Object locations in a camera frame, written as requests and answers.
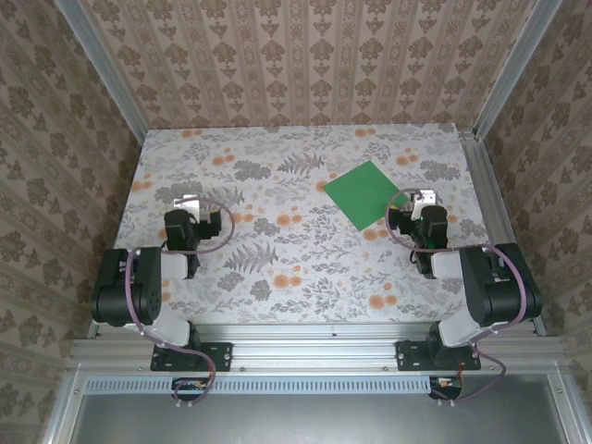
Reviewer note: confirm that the green square paper sheet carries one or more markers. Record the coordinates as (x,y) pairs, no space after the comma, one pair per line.
(361,194)

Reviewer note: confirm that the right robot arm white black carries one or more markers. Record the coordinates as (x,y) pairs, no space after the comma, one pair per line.
(499,296)

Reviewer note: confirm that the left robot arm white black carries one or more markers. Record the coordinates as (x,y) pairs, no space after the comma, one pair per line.
(148,287)

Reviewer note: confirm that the grey metal sheet panel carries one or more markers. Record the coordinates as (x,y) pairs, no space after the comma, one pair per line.
(300,421)

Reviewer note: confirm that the floral printed table mat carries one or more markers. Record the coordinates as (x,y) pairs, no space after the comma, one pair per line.
(277,152)

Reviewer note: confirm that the black connector board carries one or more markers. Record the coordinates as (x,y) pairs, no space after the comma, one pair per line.
(189,389)
(446,390)

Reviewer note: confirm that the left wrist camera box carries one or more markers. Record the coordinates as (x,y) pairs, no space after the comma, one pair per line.
(187,205)

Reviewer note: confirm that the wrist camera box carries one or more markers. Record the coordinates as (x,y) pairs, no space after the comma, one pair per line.
(423,199)
(187,205)

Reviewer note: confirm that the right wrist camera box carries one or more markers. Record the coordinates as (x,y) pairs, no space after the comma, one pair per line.
(423,199)

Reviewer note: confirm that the aluminium side rail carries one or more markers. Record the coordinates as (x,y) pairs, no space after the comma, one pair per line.
(488,185)

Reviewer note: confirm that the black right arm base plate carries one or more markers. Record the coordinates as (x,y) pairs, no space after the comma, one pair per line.
(407,356)

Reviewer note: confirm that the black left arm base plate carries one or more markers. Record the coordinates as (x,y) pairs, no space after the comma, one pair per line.
(221,356)

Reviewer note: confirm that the aluminium frame post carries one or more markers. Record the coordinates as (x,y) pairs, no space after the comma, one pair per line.
(513,69)
(110,78)

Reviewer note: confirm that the aluminium frame rail long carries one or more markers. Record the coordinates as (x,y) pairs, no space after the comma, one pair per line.
(300,349)

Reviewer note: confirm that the aluminium lower frame bar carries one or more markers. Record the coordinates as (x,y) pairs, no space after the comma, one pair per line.
(67,407)
(566,407)

